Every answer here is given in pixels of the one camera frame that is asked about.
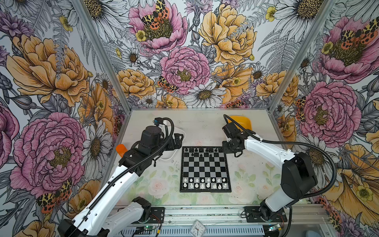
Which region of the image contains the white plastic tray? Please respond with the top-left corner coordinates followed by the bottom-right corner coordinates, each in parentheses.
top-left (160, 128), bottom-right (186, 161)

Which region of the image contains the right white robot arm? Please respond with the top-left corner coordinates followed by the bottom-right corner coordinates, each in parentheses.
top-left (222, 122), bottom-right (318, 221)

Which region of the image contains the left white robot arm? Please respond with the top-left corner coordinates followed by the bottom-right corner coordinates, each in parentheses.
top-left (58, 124), bottom-right (186, 237)

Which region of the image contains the yellow plastic tray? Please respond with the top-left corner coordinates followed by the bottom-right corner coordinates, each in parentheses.
top-left (231, 116), bottom-right (252, 130)

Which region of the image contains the black and silver chessboard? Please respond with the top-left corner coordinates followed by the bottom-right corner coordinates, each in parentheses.
top-left (180, 146), bottom-right (232, 193)

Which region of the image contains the small white clock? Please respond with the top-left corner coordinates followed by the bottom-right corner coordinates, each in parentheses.
top-left (190, 220), bottom-right (206, 237)

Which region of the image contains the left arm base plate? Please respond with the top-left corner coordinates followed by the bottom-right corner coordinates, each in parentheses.
top-left (140, 207), bottom-right (165, 224)

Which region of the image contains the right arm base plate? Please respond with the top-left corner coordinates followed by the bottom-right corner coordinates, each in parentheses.
top-left (241, 206), bottom-right (288, 223)

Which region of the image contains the aluminium front rail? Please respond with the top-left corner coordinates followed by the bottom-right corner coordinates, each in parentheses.
top-left (118, 204), bottom-right (331, 227)

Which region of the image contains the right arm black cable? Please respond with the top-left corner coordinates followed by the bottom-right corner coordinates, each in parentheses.
top-left (222, 114), bottom-right (338, 237)

